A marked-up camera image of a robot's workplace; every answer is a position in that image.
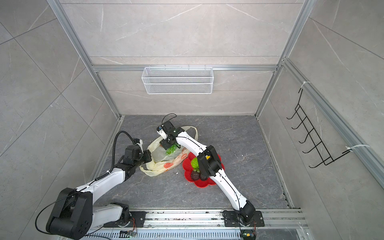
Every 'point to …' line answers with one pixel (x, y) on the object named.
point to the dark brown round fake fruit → (195, 176)
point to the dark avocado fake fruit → (203, 178)
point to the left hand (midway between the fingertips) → (150, 149)
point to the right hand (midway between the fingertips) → (166, 141)
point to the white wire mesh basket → (177, 80)
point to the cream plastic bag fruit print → (158, 162)
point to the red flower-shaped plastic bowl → (187, 167)
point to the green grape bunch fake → (172, 149)
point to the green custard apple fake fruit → (195, 165)
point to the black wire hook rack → (318, 143)
